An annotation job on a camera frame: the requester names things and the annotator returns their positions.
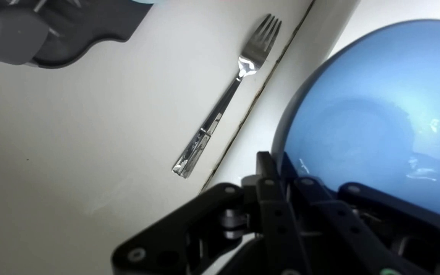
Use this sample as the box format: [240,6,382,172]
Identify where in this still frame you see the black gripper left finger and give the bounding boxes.
[111,183,256,275]

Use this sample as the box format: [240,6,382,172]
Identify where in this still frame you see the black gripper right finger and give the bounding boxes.
[279,154,440,275]

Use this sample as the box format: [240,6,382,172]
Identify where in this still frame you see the silver fork on counter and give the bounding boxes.
[171,13,282,178]

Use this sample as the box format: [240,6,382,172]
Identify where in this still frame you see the black dish drying rack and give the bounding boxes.
[0,0,154,68]

